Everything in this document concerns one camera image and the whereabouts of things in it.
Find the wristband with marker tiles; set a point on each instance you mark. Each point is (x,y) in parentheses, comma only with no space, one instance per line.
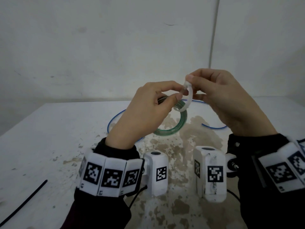
(110,176)
(283,170)

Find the person's left forearm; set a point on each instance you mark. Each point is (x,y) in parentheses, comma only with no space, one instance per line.
(100,212)

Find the person's left thumb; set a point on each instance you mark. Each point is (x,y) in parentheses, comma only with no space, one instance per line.
(172,100)

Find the right wristband with marker tiles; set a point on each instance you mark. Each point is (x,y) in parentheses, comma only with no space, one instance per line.
(283,170)

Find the person's right thumb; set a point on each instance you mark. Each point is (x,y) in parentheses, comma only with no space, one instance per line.
(201,83)

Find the person's right forearm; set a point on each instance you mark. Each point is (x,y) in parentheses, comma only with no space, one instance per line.
(262,207)

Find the green tube coil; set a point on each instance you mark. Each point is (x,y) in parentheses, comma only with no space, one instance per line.
(178,125)

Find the left wristband with marker tiles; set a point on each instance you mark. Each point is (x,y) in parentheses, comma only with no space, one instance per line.
(110,176)

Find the person's left hand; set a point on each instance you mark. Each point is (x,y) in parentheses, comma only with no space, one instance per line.
(140,114)

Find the person's right hand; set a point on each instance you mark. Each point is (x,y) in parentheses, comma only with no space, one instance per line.
(233,104)

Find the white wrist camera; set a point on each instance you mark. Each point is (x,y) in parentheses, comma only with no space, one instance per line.
(212,174)
(157,171)

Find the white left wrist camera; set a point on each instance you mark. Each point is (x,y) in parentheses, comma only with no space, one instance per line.
(157,171)

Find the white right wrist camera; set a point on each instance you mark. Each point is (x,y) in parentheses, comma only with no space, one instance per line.
(212,174)

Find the blue tube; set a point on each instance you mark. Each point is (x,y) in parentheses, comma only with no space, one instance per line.
(114,119)

